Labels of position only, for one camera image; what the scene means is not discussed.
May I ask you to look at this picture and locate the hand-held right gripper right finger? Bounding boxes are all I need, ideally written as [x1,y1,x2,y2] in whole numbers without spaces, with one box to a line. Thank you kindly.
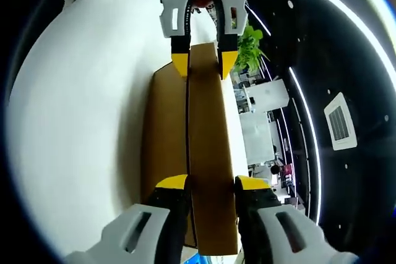
[234,176,359,264]

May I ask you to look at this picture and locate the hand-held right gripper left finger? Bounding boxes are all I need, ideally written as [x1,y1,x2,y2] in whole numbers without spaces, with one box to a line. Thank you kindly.
[64,174,193,264]

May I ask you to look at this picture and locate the blue tissue pack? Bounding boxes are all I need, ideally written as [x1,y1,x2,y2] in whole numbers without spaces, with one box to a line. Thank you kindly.
[181,253,214,264]

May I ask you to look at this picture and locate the brown cardboard shoe box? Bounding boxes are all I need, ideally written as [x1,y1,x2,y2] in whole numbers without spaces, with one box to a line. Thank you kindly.
[140,41,243,255]

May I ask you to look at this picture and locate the green plant in white pot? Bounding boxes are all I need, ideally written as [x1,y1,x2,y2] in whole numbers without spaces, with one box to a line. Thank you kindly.
[233,24,270,74]

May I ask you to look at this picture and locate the white square pillar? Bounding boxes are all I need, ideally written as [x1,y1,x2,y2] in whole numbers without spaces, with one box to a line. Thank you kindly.
[246,79,291,114]

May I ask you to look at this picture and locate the white desk partition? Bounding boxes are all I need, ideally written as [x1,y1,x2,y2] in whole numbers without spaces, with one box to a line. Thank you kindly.
[239,112,277,166]

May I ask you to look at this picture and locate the white ceiling air vent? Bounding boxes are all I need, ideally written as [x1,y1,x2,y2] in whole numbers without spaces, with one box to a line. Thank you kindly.
[323,92,358,151]

